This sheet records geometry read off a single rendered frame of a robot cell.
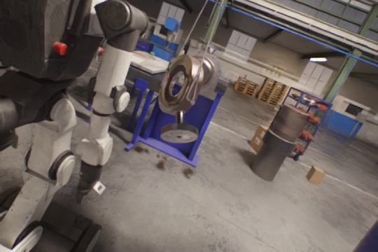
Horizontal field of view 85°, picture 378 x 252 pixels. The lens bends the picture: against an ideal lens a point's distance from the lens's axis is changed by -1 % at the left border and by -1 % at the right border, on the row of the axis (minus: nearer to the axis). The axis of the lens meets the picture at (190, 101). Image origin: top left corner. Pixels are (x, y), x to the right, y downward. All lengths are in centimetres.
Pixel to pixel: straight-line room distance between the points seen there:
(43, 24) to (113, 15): 17
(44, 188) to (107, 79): 67
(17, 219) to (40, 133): 41
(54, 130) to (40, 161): 19
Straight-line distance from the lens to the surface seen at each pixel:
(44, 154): 111
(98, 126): 83
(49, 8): 67
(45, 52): 70
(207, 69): 228
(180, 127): 105
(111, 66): 72
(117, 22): 66
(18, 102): 79
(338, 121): 1406
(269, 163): 326
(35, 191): 124
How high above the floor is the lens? 133
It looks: 14 degrees down
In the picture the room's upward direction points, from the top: 23 degrees clockwise
